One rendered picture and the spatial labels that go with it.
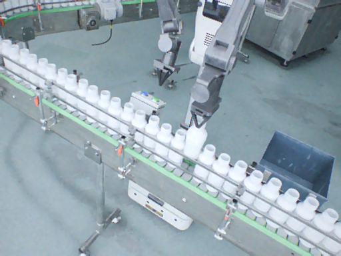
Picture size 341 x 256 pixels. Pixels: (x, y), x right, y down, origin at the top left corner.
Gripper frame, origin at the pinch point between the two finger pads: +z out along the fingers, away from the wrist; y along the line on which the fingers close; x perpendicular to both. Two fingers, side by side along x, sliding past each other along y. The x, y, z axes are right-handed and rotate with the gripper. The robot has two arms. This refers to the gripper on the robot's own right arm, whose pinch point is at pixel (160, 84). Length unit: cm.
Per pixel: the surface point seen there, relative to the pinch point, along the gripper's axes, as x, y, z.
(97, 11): 79, -106, -9
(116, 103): -19.1, -6.6, 9.2
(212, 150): -15.3, 34.1, 9.8
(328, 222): -19, 75, 11
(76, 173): 49, -66, 108
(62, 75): -18.1, -36.3, 10.0
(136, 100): -3.9, -6.6, 10.2
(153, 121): -18.9, 10.5, 9.0
